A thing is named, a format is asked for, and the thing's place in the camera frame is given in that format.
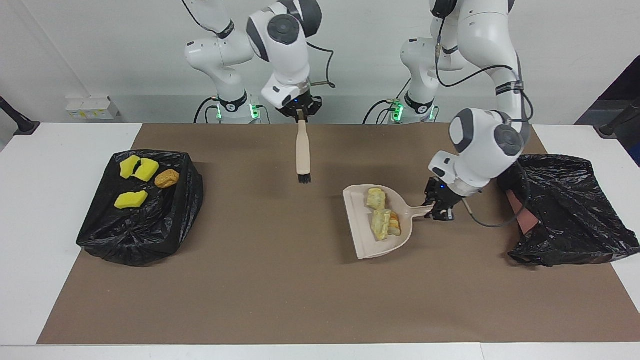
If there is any beige hand brush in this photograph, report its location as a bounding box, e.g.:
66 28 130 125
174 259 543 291
296 119 313 184

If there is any pale pastry piece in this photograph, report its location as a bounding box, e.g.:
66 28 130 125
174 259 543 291
371 209 392 241
366 187 388 211

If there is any beige plastic dustpan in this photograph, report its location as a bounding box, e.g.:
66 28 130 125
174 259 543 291
342 184 436 260

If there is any brown bread roll toy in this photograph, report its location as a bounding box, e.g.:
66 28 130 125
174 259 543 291
154 168 180 189

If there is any green and yellow sponge piece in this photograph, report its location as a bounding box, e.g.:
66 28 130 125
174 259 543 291
134 158 160 182

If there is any pink bin with black bag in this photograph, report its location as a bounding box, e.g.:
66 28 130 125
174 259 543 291
496 154 640 268

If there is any black bag lined bin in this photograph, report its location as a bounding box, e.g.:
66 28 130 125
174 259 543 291
76 149 205 267

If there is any brown table mat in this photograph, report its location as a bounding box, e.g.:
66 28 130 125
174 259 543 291
37 123 640 346

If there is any black stand foot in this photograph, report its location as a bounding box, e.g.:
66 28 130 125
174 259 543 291
0 95 41 137
598 97 640 138

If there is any white box on floor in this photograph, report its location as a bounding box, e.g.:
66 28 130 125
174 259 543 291
65 96 121 121

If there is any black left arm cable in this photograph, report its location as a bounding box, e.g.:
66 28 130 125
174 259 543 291
434 0 535 229

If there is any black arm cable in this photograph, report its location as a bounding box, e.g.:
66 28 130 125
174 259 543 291
434 0 535 229
180 0 337 90

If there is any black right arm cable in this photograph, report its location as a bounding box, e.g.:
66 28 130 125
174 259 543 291
180 0 337 90

